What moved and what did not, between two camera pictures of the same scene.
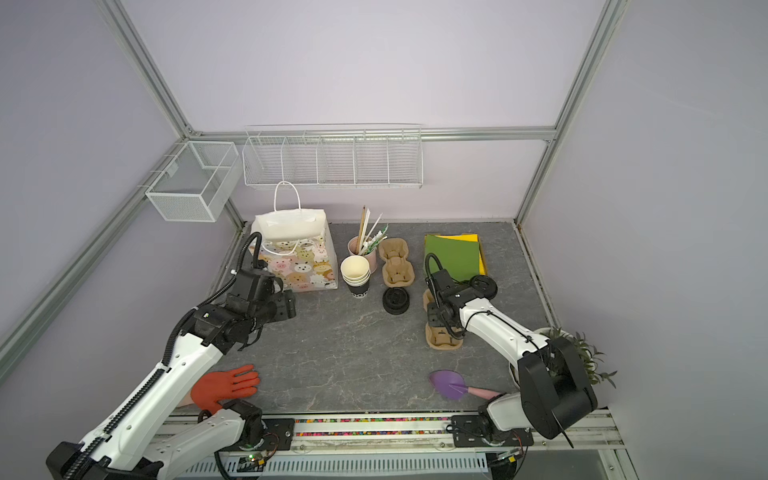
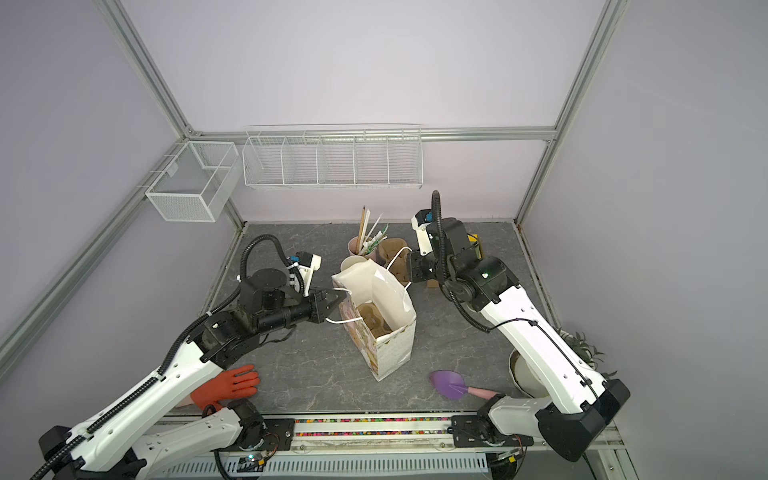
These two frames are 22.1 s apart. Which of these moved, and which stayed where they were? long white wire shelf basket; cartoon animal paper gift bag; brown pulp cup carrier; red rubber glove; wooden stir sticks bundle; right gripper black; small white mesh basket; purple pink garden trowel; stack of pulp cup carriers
Moved: right gripper black; cartoon animal paper gift bag; brown pulp cup carrier
Stayed: stack of pulp cup carriers; red rubber glove; wooden stir sticks bundle; purple pink garden trowel; long white wire shelf basket; small white mesh basket
